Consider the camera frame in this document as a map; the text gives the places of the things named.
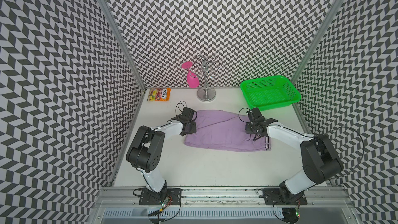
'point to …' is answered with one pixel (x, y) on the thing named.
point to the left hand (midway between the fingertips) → (190, 129)
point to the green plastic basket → (269, 92)
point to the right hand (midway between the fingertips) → (251, 129)
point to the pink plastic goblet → (192, 79)
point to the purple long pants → (225, 130)
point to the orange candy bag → (159, 94)
